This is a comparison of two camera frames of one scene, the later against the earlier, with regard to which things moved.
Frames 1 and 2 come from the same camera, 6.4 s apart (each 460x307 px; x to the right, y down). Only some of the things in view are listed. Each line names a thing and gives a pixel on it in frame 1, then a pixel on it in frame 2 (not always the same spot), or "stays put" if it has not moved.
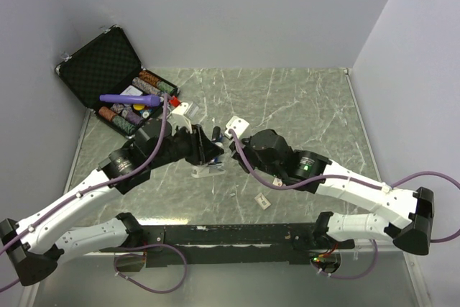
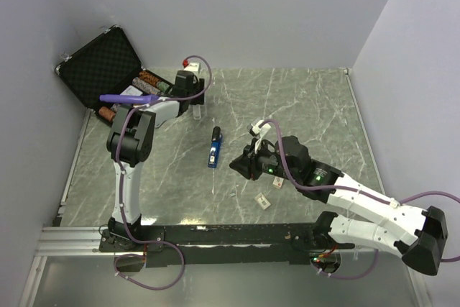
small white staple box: x=262 y=201 stays put
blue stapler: x=217 y=137 stays put
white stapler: x=208 y=170 to x=196 y=112
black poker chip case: x=108 y=65 stays put
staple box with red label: x=277 y=182 stays put
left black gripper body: x=188 y=144 to x=198 y=89
